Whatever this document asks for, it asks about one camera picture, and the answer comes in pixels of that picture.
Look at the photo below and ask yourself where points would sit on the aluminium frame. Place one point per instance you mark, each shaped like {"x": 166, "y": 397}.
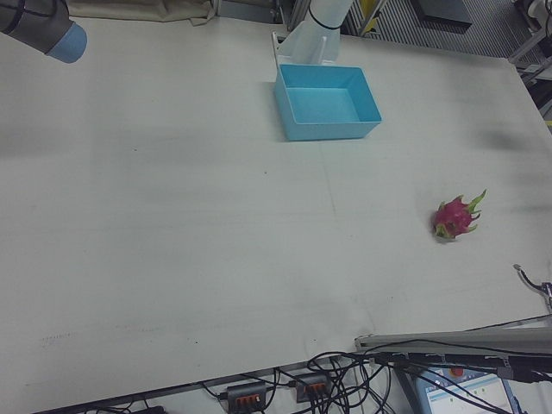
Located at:
{"x": 532, "y": 47}

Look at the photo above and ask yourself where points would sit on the grey usb hub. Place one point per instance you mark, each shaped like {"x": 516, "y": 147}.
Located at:
{"x": 246, "y": 391}
{"x": 312, "y": 381}

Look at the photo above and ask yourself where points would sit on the aluminium profile rail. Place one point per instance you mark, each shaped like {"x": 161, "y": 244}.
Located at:
{"x": 431, "y": 337}

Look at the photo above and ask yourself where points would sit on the beige cloth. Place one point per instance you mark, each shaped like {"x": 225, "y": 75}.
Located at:
{"x": 129, "y": 8}

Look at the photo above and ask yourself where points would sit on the metal claw tool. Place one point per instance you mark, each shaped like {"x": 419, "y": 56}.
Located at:
{"x": 547, "y": 294}

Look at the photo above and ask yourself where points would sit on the pink dragon fruit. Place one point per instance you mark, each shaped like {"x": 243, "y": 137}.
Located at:
{"x": 453, "y": 217}

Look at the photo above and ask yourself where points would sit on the white camera stand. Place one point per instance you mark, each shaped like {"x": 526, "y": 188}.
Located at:
{"x": 310, "y": 43}

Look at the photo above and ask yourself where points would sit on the black box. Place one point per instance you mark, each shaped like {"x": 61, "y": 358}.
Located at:
{"x": 444, "y": 10}

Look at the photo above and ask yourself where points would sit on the yellow black striped post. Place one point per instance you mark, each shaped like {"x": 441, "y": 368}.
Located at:
{"x": 370, "y": 17}

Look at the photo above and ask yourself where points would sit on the robot teach pendant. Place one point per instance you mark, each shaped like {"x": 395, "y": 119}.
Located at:
{"x": 474, "y": 397}

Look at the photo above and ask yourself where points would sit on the light blue plastic box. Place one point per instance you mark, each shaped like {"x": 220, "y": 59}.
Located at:
{"x": 302, "y": 129}

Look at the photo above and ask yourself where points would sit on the black metal bar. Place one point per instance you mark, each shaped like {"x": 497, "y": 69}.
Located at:
{"x": 474, "y": 359}

